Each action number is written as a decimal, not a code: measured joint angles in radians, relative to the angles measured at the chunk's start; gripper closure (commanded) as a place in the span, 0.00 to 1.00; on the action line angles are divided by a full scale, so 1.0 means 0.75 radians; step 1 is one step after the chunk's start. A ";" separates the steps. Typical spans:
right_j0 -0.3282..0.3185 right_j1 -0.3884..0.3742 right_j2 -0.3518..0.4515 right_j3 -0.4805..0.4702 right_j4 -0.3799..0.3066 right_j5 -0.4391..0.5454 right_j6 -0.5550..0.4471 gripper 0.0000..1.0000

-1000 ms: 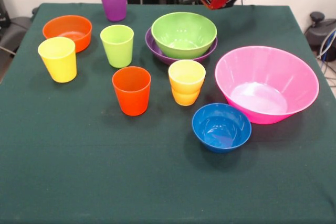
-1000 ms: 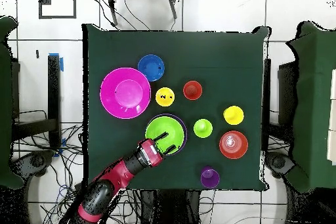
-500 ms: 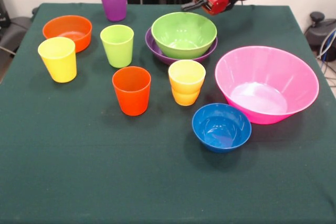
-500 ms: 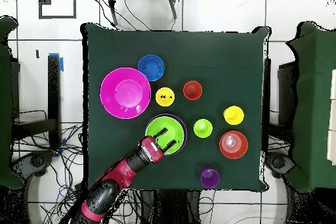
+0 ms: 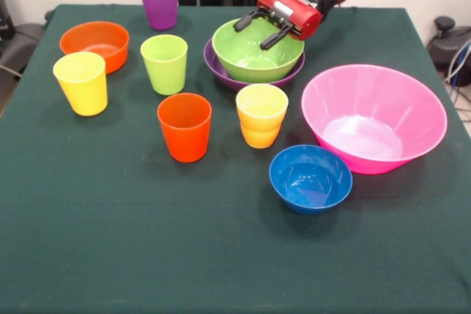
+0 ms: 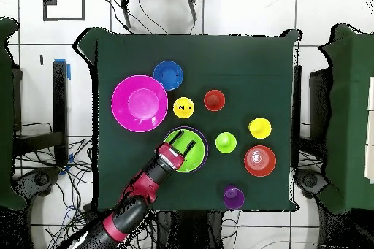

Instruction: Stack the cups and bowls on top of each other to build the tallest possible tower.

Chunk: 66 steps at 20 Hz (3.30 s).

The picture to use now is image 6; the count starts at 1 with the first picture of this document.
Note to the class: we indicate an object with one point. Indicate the dark green tablecloth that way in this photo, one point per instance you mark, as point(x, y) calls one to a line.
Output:
point(248, 65)

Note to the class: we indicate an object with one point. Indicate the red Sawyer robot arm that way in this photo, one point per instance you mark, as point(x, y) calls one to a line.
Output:
point(146, 184)

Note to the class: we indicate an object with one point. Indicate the blue bowl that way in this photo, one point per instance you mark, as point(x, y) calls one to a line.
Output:
point(168, 75)

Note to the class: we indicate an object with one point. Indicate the blue tape strip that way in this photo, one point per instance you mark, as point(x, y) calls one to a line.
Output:
point(69, 72)

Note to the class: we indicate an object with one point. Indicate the grey robot pedestal leg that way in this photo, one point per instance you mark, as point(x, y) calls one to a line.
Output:
point(309, 180)
point(41, 179)

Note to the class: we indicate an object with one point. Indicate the orange bowl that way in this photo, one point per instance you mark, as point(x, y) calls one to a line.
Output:
point(267, 161)

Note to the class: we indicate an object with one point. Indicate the black metal stand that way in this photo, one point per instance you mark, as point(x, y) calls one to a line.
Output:
point(60, 100)

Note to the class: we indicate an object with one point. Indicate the green bowl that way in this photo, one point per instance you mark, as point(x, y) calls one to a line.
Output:
point(197, 155)

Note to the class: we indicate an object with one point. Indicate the tall yellow cup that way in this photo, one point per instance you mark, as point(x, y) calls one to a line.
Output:
point(260, 127)

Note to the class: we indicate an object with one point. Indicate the green cup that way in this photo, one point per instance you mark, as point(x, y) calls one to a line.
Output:
point(226, 142)

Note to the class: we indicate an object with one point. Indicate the purple cup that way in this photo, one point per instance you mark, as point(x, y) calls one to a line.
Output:
point(233, 199)

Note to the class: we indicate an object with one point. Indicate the purple bowl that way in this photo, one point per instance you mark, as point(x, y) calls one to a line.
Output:
point(207, 151)

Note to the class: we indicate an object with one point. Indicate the neighbouring green-clothed table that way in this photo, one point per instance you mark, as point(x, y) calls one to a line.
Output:
point(5, 114)
point(347, 114)

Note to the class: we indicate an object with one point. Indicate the pink bowl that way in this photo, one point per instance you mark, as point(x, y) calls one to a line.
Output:
point(138, 103)

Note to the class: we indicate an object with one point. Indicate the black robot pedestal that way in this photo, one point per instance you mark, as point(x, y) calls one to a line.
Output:
point(190, 231)

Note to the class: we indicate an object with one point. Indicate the orange cup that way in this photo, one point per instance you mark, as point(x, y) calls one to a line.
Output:
point(214, 100)

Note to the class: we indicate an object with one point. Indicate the yellow ribbed cup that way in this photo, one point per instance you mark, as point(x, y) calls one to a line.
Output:
point(183, 111)

